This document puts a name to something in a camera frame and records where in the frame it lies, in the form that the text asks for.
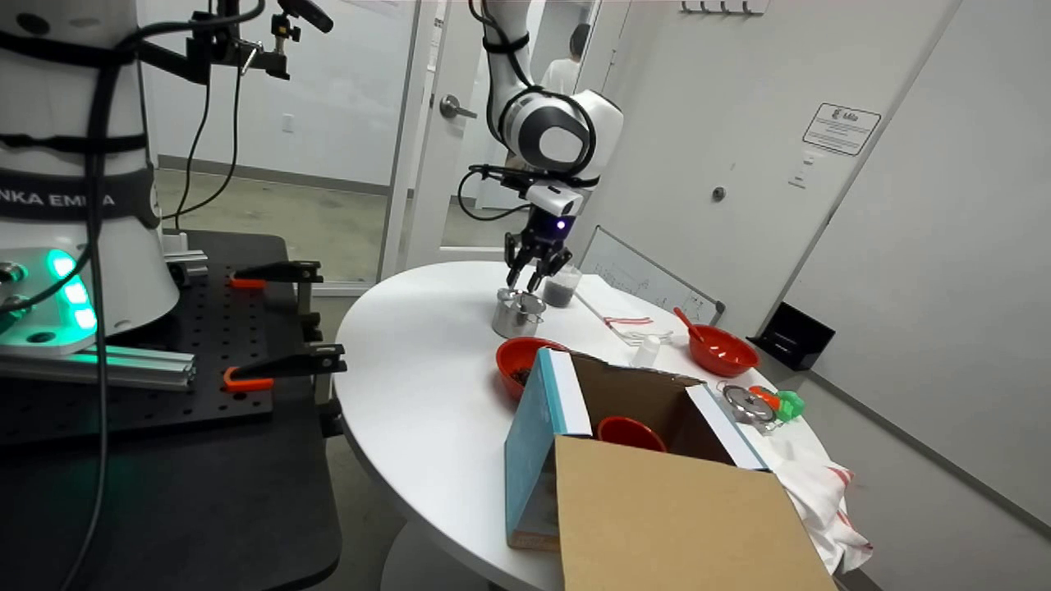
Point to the aluminium rail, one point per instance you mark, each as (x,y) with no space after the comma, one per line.
(131,362)

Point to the red cup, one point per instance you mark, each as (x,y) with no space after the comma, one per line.
(630,433)

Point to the white wall hooks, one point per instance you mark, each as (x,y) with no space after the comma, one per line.
(724,8)

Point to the black robot stand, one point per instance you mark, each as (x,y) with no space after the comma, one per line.
(197,502)

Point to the black box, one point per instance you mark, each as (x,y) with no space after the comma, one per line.
(797,336)

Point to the round door lock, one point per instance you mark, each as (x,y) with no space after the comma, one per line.
(716,194)

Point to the small orange toy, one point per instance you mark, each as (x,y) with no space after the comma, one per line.
(764,399)

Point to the round silver metal strainer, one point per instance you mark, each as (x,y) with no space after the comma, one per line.
(743,404)

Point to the black perforated breadboard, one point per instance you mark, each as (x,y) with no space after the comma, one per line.
(217,328)

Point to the white door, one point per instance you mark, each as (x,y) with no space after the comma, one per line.
(438,176)

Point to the small green toy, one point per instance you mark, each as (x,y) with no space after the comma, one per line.
(790,404)

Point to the white cloth with red stripes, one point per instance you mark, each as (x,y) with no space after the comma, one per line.
(827,492)

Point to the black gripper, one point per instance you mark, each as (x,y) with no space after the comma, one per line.
(547,234)

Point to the leaning white board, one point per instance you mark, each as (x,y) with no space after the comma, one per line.
(645,275)

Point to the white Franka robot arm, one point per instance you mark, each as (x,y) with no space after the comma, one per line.
(122,265)

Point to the white wall sign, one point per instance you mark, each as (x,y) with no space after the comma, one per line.
(842,128)

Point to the cardboard box with teal flap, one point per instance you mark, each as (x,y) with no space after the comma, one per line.
(658,513)

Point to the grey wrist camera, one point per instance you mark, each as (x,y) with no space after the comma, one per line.
(550,198)

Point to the silver pot lid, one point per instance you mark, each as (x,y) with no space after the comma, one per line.
(521,299)

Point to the black camera on mount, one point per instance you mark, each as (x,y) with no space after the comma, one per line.
(226,37)

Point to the small silver pot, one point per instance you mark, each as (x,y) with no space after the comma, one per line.
(513,321)

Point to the clear cup with dark contents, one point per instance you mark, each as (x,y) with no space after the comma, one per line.
(563,290)

